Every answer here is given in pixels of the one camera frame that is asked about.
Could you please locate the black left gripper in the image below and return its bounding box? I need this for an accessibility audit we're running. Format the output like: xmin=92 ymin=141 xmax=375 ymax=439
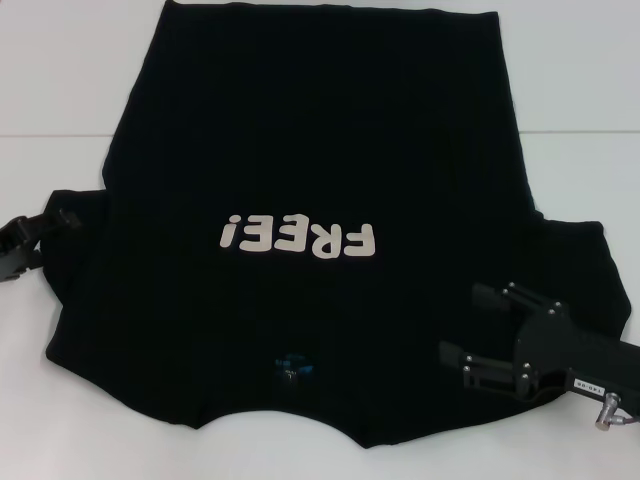
xmin=0 ymin=209 xmax=83 ymax=286

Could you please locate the black shirt with FREE print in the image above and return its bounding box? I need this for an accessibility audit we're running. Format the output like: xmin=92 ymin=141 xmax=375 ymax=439
xmin=38 ymin=0 xmax=632 ymax=451

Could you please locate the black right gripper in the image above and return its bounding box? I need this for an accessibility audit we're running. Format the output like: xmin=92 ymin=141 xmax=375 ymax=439
xmin=438 ymin=281 xmax=640 ymax=416

